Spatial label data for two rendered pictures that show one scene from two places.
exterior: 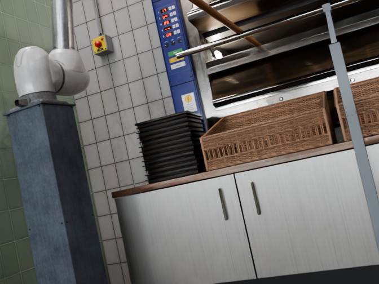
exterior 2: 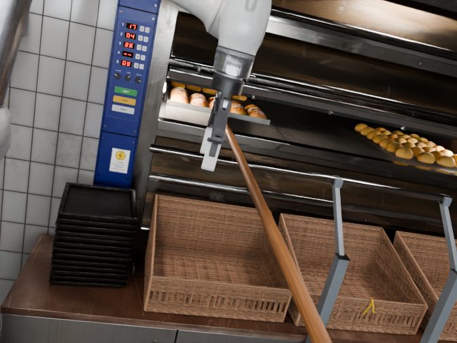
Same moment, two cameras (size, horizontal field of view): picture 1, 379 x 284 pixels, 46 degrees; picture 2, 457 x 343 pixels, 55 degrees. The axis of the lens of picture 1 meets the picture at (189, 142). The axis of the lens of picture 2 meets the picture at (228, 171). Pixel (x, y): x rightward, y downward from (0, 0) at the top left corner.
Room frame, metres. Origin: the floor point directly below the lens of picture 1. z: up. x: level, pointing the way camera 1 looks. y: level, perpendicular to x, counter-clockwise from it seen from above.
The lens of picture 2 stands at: (0.78, 0.54, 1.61)
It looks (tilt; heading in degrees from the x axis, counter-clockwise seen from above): 18 degrees down; 327
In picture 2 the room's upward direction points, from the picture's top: 13 degrees clockwise
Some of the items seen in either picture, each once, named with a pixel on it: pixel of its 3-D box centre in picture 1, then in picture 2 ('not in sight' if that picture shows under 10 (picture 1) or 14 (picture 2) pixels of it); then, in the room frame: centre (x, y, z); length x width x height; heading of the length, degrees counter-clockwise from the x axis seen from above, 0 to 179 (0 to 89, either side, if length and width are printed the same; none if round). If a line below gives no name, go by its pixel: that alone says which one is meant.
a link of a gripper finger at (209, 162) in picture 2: not in sight; (211, 155); (1.60, 0.05, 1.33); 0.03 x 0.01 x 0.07; 65
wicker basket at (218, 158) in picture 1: (269, 128); (215, 254); (2.13, -0.38, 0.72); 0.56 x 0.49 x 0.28; 70
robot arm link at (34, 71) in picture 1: (35, 72); not in sight; (1.95, 0.60, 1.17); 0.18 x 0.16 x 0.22; 152
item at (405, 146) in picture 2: not in sight; (410, 144); (2.37, -1.72, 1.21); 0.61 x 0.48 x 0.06; 159
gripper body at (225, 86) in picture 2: not in sight; (224, 94); (1.67, 0.02, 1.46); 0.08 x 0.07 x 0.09; 155
